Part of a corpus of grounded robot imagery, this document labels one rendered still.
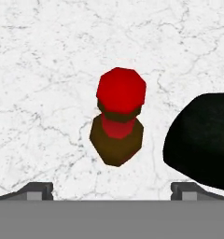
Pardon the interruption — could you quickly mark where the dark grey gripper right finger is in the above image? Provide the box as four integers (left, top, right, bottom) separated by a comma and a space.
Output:
170, 182, 224, 202

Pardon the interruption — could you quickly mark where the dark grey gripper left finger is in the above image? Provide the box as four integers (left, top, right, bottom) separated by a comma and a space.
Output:
0, 182, 54, 202

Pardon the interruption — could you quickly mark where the dark green glass bottle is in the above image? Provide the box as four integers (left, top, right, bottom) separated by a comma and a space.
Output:
162, 92, 224, 192

